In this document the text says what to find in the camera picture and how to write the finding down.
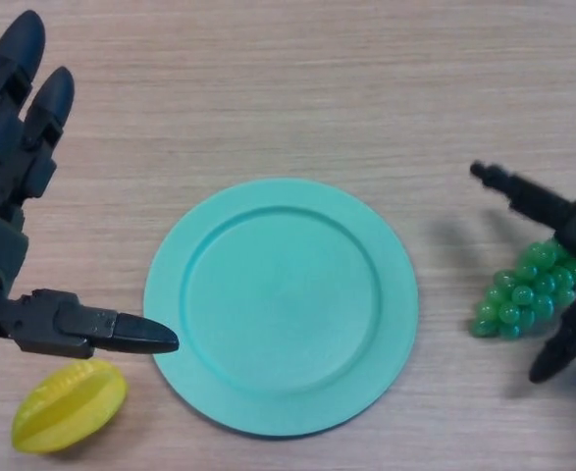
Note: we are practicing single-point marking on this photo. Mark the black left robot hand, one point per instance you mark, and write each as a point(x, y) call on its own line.
point(0, 157)

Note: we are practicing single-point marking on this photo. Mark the green grape bunch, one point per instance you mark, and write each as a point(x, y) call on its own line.
point(523, 294)

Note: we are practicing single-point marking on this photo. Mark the teal round plate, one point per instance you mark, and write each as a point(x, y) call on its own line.
point(282, 309)

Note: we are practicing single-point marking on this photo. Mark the yellow starfruit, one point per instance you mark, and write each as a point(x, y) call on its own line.
point(69, 407)

